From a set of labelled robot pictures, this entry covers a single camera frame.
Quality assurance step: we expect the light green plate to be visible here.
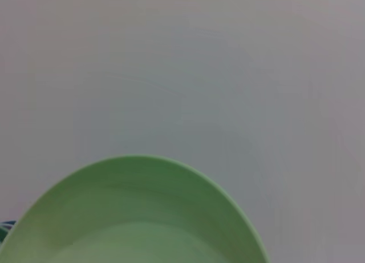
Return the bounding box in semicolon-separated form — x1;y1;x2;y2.
0;154;271;263

